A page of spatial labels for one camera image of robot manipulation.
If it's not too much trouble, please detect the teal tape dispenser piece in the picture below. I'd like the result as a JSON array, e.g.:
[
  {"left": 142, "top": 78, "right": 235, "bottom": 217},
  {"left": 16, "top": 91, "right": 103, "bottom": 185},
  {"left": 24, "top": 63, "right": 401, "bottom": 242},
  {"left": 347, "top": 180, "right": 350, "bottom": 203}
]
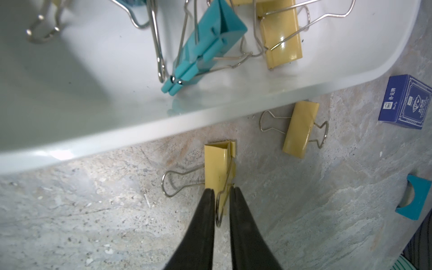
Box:
[{"left": 395, "top": 174, "right": 432, "bottom": 221}]

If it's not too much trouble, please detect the yellow binder clip long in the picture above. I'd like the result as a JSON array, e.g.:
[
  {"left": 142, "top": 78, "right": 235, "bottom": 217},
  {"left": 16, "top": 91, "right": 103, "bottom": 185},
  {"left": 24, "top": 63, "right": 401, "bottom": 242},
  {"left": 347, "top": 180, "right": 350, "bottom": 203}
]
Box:
[{"left": 259, "top": 101, "right": 329, "bottom": 159}]

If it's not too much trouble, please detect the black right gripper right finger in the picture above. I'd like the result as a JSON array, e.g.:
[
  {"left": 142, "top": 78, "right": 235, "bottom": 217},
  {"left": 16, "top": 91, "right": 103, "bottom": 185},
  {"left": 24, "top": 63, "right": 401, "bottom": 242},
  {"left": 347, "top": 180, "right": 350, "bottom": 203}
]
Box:
[{"left": 229, "top": 187, "right": 281, "bottom": 270}]

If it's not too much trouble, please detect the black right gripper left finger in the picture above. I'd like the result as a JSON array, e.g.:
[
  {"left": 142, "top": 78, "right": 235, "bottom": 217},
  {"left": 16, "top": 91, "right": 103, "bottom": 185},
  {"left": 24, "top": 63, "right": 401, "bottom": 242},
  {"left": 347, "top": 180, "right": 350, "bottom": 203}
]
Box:
[{"left": 165, "top": 189, "right": 216, "bottom": 270}]

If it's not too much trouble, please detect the teal binder clip upright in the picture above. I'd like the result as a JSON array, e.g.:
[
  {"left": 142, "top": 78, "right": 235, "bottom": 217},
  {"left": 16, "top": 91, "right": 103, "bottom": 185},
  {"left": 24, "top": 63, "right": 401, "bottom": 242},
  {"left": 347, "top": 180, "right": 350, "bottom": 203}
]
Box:
[{"left": 111, "top": 0, "right": 167, "bottom": 83}]

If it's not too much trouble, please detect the blue playing card box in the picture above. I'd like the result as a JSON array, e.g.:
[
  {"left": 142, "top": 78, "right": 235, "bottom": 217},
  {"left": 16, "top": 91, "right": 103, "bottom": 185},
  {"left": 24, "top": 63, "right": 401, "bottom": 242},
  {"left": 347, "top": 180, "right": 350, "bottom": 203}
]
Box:
[{"left": 378, "top": 74, "right": 432, "bottom": 129}]

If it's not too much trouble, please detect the white plastic storage box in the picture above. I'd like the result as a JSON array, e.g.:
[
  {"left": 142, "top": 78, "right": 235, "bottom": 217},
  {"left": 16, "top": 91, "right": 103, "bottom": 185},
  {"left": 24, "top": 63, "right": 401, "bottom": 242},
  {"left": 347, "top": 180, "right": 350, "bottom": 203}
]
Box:
[{"left": 1, "top": 1, "right": 420, "bottom": 174}]

